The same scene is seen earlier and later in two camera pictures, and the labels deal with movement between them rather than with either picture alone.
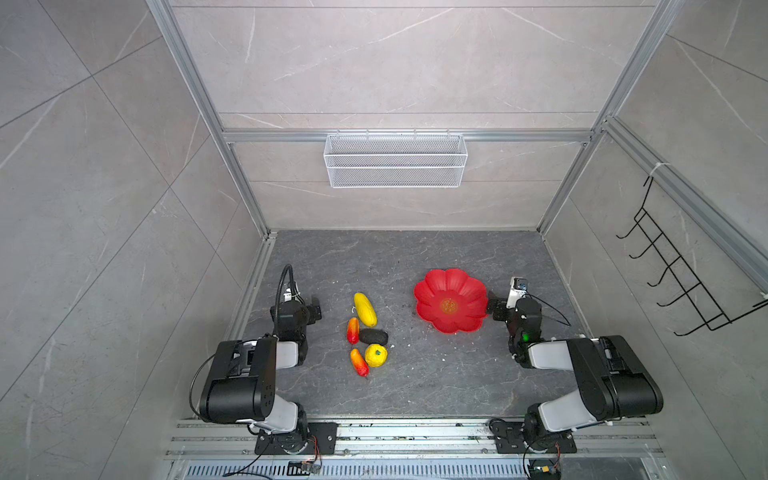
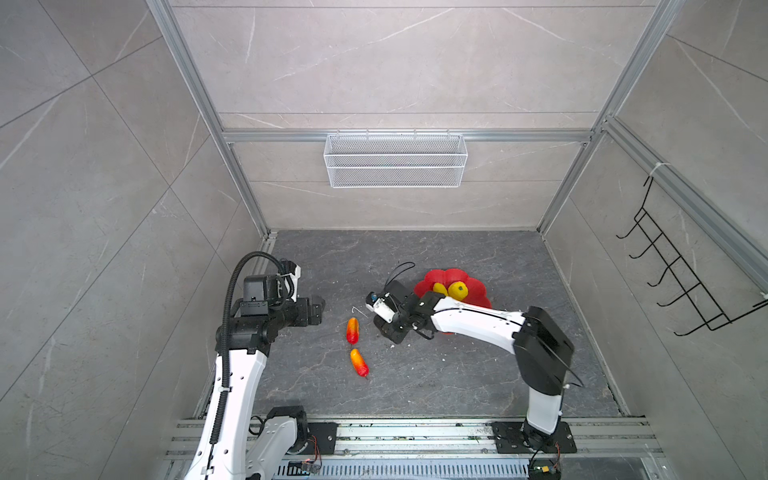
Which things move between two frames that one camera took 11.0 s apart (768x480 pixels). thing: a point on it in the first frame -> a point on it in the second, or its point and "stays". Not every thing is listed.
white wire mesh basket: [395, 161] stays
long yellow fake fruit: [365, 310] -> [439, 288]
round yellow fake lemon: [376, 355] -> [458, 290]
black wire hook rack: [694, 293] stays
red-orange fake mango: [353, 331] stays
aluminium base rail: [410, 450] stays
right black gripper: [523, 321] -> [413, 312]
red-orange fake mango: [361, 366] stays
